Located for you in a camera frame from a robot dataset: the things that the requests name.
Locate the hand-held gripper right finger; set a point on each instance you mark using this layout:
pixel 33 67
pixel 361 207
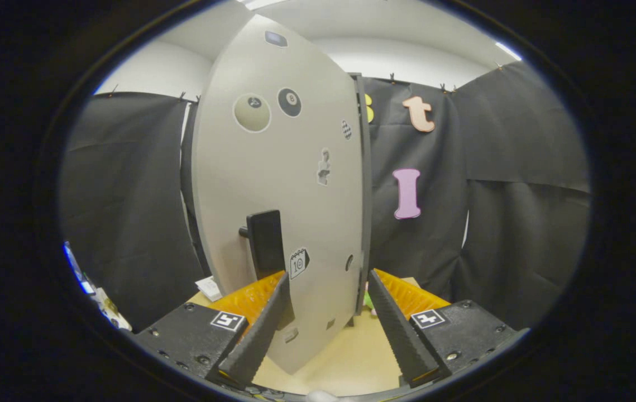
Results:
pixel 398 335

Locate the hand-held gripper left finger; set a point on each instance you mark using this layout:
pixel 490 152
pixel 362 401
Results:
pixel 259 340

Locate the grey shoe cabinet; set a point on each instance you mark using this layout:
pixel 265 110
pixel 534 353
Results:
pixel 366 195

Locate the beige shoe cabinet door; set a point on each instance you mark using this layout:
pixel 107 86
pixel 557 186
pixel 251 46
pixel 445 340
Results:
pixel 273 178

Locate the green and pink plush toy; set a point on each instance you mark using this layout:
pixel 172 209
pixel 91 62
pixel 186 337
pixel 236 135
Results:
pixel 369 302

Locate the white book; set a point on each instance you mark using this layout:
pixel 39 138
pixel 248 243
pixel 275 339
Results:
pixel 209 287

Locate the white printed packet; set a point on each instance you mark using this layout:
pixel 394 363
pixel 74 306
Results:
pixel 100 296

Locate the black backdrop cloth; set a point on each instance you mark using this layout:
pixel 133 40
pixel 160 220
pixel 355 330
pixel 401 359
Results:
pixel 519 139

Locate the small ceiling light panel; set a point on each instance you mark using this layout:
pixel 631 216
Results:
pixel 508 51

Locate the long ceiling light panel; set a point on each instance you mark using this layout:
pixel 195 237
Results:
pixel 259 3

